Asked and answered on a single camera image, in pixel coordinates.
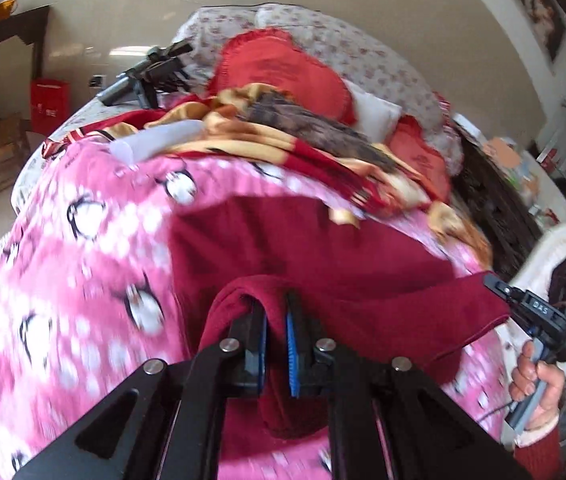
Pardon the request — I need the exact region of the pink penguin print blanket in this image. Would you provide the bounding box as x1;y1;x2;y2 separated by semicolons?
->
0;140;514;480

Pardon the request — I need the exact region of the person's right forearm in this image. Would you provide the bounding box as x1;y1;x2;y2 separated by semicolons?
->
512;412;564;480

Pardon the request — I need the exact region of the gold and red blanket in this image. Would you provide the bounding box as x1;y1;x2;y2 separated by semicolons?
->
43;85;494;267

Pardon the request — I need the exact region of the small red cushion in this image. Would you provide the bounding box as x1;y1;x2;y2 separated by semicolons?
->
385;115;456;202

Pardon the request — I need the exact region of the dark wooden table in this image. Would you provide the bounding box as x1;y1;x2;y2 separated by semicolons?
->
0;5;52;122

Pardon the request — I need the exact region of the black cable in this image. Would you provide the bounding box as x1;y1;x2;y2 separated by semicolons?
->
473;399;514;425

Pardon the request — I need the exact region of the dark red garment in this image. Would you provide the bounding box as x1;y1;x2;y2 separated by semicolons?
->
167;192;511;438

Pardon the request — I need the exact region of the framed wall picture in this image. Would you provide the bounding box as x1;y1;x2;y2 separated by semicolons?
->
515;0;566;64

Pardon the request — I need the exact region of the dark wooden headboard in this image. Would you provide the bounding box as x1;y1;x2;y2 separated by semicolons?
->
455;125;548;287

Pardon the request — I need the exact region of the person's right hand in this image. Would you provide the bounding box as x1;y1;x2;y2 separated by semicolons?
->
508;340;566;432

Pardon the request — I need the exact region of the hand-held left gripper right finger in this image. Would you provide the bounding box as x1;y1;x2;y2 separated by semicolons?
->
284;292;534;480

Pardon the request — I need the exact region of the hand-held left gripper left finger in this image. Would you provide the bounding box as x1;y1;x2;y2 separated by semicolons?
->
13;302;268;480

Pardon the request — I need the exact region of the large red heart cushion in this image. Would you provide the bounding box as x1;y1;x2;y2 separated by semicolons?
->
213;29;356;127

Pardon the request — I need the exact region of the red bin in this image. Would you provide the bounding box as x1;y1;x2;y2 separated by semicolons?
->
30;78;72;134

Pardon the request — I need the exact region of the black scooter handlebar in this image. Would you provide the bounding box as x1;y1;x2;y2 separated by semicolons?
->
97;42;195;110

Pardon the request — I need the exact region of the white pillow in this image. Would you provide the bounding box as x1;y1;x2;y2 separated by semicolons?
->
345;80;404;144

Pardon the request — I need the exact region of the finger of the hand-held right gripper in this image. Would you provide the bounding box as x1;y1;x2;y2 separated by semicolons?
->
483;271;518;312

